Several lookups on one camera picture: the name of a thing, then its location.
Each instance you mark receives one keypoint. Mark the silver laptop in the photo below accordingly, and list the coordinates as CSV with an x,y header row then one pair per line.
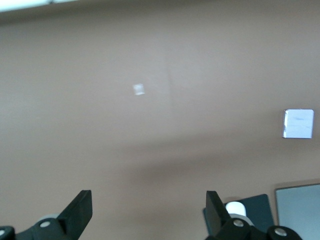
x,y
300,215

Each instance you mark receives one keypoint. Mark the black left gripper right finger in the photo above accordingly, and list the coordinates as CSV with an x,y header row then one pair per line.
x,y
217,222

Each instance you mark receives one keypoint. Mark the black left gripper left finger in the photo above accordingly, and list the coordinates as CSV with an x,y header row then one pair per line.
x,y
76,212

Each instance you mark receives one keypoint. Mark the black mouse pad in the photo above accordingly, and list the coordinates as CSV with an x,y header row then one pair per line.
x,y
258,210

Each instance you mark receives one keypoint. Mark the white Huawei phone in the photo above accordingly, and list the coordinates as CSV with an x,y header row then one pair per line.
x,y
298,123

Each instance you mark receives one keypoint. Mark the white computer mouse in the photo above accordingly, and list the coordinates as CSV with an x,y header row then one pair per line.
x,y
236,208

